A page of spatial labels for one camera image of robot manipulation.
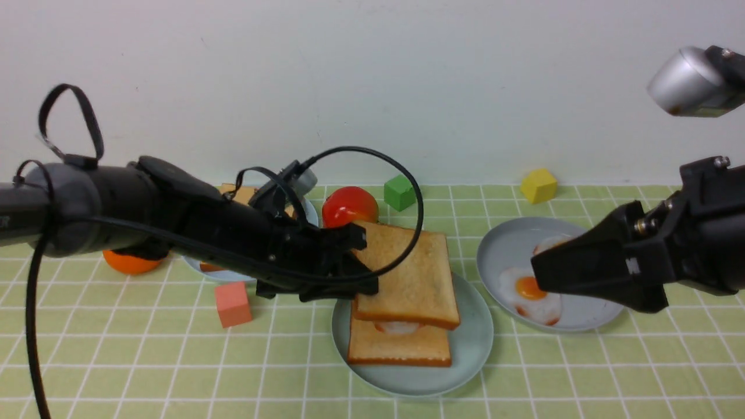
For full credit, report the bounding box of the yellow cube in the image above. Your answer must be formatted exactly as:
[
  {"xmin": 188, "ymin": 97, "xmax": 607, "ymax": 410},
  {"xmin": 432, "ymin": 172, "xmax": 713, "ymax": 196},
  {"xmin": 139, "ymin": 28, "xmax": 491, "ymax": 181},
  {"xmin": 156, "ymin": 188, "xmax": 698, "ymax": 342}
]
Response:
[{"xmin": 520, "ymin": 169, "xmax": 558, "ymax": 205}]

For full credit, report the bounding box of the orange fruit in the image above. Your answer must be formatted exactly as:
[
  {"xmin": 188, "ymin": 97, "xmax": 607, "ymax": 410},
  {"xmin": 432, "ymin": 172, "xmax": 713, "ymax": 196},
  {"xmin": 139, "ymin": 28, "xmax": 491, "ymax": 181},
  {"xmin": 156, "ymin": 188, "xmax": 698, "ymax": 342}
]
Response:
[{"xmin": 102, "ymin": 250, "xmax": 163, "ymax": 276}]

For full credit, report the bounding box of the fried egg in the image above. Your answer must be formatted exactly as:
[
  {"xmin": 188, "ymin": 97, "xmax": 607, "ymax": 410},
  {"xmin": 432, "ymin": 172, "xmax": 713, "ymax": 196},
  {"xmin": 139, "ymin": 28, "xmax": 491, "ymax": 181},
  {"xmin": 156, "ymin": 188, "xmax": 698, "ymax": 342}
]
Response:
[
  {"xmin": 373, "ymin": 321, "xmax": 423, "ymax": 336},
  {"xmin": 532, "ymin": 235, "xmax": 574, "ymax": 255},
  {"xmin": 498, "ymin": 267, "xmax": 562, "ymax": 326}
]

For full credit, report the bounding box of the green cube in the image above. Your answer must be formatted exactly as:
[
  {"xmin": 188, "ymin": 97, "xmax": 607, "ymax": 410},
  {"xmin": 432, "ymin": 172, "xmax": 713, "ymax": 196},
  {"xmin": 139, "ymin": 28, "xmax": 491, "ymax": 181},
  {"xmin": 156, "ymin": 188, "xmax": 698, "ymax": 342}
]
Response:
[{"xmin": 384, "ymin": 175, "xmax": 417, "ymax": 212}]

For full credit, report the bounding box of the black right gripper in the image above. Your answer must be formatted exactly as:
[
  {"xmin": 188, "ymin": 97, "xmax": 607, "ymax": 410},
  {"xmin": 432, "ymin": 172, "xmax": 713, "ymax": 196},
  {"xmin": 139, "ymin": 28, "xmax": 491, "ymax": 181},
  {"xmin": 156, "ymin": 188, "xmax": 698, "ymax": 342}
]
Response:
[{"xmin": 530, "ymin": 156, "xmax": 744, "ymax": 312}]

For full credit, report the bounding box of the salmon red cube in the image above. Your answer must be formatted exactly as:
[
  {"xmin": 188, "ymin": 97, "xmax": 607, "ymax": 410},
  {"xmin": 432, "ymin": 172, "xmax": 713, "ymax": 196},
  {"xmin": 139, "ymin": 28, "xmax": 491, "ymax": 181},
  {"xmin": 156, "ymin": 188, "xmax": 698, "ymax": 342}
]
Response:
[{"xmin": 214, "ymin": 282, "xmax": 253, "ymax": 329}]

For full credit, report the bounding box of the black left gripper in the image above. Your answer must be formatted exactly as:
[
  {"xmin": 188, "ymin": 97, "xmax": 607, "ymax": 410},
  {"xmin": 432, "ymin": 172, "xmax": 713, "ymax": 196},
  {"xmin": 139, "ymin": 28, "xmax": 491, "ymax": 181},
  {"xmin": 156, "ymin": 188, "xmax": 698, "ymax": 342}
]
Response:
[{"xmin": 250, "ymin": 218, "xmax": 379, "ymax": 302}]

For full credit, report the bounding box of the grey egg plate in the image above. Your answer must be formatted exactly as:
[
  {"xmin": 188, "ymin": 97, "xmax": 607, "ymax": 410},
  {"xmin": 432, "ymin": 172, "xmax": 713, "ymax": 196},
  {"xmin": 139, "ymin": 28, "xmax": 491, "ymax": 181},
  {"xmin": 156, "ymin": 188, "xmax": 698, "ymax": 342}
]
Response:
[{"xmin": 476, "ymin": 217, "xmax": 623, "ymax": 332}]

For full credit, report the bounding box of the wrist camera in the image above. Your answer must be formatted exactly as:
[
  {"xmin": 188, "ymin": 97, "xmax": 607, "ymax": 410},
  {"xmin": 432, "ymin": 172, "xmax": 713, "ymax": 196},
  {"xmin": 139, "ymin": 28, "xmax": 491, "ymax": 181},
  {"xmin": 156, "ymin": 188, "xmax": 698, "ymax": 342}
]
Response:
[
  {"xmin": 249, "ymin": 160, "xmax": 317, "ymax": 219},
  {"xmin": 647, "ymin": 45, "xmax": 744, "ymax": 118}
]

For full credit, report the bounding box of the red apple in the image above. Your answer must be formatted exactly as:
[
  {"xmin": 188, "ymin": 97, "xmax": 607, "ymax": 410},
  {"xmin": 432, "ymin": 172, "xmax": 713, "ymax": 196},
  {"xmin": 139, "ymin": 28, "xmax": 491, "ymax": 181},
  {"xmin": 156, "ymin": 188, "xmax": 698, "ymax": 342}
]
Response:
[{"xmin": 321, "ymin": 186, "xmax": 379, "ymax": 228}]

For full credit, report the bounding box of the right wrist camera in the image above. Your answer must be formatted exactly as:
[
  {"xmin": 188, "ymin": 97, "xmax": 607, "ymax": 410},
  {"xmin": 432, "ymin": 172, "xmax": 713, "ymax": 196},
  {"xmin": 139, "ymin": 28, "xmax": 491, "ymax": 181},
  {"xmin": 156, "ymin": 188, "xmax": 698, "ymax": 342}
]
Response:
[{"xmin": 647, "ymin": 45, "xmax": 744, "ymax": 118}]

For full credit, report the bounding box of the teal green plate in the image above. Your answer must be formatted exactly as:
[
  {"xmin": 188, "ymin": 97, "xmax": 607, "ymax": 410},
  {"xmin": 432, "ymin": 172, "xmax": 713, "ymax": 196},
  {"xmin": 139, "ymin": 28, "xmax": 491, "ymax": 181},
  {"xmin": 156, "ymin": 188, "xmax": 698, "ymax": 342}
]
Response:
[{"xmin": 331, "ymin": 273, "xmax": 494, "ymax": 398}]

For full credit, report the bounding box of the toast slice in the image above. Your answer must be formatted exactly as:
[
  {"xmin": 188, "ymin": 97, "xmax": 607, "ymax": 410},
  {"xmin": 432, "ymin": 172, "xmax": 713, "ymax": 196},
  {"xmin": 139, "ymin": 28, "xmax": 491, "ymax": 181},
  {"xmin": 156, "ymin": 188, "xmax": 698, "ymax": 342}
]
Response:
[
  {"xmin": 352, "ymin": 221, "xmax": 461, "ymax": 331},
  {"xmin": 198, "ymin": 262, "xmax": 225, "ymax": 273},
  {"xmin": 347, "ymin": 303, "xmax": 453, "ymax": 368},
  {"xmin": 218, "ymin": 183, "xmax": 296, "ymax": 219}
]

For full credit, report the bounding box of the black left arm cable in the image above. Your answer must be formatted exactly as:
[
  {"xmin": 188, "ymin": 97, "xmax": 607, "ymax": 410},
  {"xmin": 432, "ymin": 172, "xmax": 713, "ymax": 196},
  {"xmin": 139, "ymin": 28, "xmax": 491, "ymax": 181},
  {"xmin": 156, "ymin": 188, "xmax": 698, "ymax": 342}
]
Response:
[{"xmin": 12, "ymin": 83, "xmax": 424, "ymax": 419}]

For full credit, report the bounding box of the light blue bread plate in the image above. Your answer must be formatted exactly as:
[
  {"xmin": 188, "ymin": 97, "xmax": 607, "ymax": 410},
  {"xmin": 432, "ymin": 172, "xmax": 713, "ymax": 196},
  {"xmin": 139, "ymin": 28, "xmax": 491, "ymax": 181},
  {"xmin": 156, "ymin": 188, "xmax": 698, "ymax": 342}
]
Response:
[{"xmin": 183, "ymin": 197, "xmax": 320, "ymax": 283}]

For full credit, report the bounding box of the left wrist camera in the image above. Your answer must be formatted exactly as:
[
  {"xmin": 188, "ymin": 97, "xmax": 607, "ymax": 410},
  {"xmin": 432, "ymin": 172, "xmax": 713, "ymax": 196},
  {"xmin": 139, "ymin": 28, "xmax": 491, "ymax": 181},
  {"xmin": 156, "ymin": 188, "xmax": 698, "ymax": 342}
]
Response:
[{"xmin": 249, "ymin": 160, "xmax": 317, "ymax": 219}]

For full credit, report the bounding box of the green checkered tablecloth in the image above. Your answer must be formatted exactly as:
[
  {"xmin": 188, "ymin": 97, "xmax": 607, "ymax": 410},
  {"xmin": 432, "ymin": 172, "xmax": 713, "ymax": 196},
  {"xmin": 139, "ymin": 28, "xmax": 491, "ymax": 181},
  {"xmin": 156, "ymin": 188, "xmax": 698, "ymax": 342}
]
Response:
[{"xmin": 0, "ymin": 186, "xmax": 745, "ymax": 419}]

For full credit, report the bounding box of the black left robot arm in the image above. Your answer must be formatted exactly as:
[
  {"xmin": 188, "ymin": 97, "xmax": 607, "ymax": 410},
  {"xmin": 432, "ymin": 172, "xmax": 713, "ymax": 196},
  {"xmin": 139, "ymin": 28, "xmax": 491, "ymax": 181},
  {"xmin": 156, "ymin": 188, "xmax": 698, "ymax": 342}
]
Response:
[{"xmin": 1, "ymin": 156, "xmax": 379, "ymax": 302}]

